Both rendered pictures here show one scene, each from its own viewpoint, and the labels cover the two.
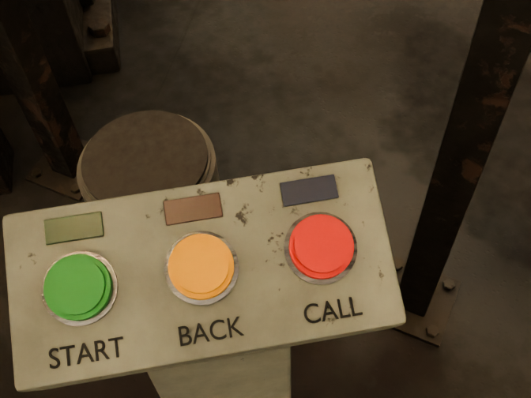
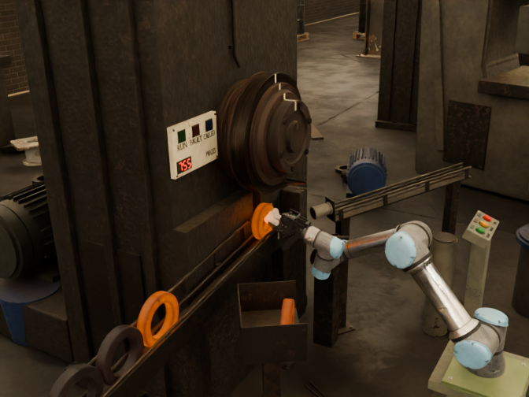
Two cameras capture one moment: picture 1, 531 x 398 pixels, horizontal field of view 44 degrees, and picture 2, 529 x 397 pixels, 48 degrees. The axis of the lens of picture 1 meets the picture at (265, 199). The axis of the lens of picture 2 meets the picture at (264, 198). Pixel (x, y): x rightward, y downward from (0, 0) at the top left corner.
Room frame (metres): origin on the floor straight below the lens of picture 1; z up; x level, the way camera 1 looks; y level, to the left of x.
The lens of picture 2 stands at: (-0.52, 2.62, 1.77)
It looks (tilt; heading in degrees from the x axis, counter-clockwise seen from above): 22 degrees down; 307
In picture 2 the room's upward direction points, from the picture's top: 1 degrees counter-clockwise
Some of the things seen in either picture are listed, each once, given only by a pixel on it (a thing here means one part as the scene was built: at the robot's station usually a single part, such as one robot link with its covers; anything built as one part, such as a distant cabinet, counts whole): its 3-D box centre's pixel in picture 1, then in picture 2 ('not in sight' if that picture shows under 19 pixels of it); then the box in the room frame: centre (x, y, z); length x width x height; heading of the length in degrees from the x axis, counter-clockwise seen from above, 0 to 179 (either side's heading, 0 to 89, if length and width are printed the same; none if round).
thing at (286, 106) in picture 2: not in sight; (290, 136); (0.75, 0.79, 1.11); 0.28 x 0.06 x 0.28; 97
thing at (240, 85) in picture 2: not in sight; (250, 130); (0.93, 0.82, 1.12); 0.47 x 0.10 x 0.47; 97
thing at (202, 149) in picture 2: not in sight; (194, 143); (0.91, 1.16, 1.15); 0.26 x 0.02 x 0.18; 97
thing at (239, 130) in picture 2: not in sight; (268, 133); (0.84, 0.81, 1.11); 0.47 x 0.06 x 0.47; 97
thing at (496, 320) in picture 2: not in sight; (489, 328); (-0.05, 0.68, 0.49); 0.13 x 0.12 x 0.14; 90
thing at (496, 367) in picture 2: not in sight; (485, 354); (-0.04, 0.67, 0.37); 0.15 x 0.15 x 0.10
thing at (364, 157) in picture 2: not in sight; (367, 171); (1.53, -1.38, 0.17); 0.57 x 0.31 x 0.34; 117
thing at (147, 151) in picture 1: (185, 293); (439, 284); (0.35, 0.10, 0.26); 0.12 x 0.12 x 0.52
